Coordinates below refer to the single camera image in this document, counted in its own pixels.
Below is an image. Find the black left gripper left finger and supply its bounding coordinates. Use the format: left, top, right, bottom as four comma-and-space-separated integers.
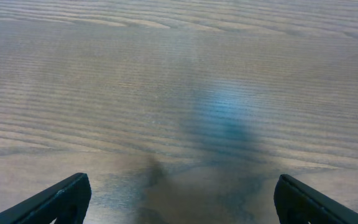
0, 172, 91, 224

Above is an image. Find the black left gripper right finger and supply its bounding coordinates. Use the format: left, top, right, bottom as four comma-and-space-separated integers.
273, 174, 358, 224

